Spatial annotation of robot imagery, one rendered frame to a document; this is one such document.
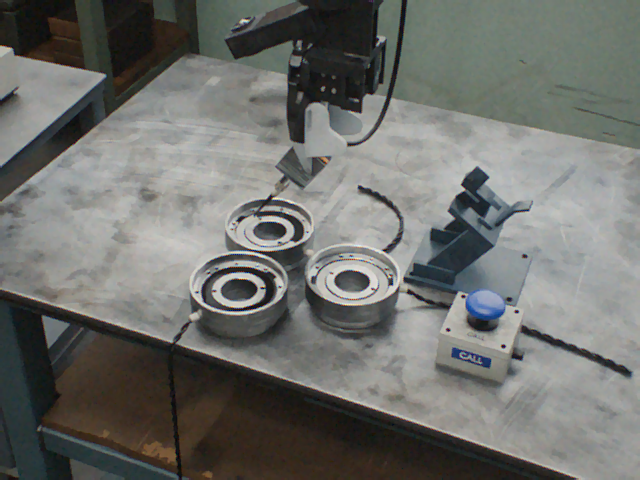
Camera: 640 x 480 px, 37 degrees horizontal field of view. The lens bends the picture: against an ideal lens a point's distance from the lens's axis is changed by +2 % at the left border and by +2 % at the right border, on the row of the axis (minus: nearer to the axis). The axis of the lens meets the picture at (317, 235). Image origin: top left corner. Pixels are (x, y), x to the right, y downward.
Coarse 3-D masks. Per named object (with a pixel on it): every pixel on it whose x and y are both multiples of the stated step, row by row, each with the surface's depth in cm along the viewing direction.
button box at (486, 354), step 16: (464, 304) 97; (448, 320) 95; (464, 320) 95; (496, 320) 94; (512, 320) 95; (448, 336) 93; (464, 336) 93; (480, 336) 93; (496, 336) 93; (512, 336) 93; (448, 352) 94; (464, 352) 93; (480, 352) 92; (496, 352) 92; (512, 352) 95; (464, 368) 95; (480, 368) 94; (496, 368) 93
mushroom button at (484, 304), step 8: (472, 296) 93; (480, 296) 93; (488, 296) 93; (496, 296) 93; (472, 304) 92; (480, 304) 92; (488, 304) 92; (496, 304) 92; (504, 304) 93; (472, 312) 92; (480, 312) 92; (488, 312) 92; (496, 312) 92; (504, 312) 93; (480, 320) 94; (488, 320) 92
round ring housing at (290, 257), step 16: (240, 208) 111; (256, 208) 112; (272, 208) 112; (288, 208) 112; (304, 208) 110; (224, 224) 108; (256, 224) 110; (272, 224) 111; (288, 224) 110; (304, 224) 110; (256, 240) 107; (288, 240) 107; (304, 240) 106; (272, 256) 104; (288, 256) 105; (304, 256) 107
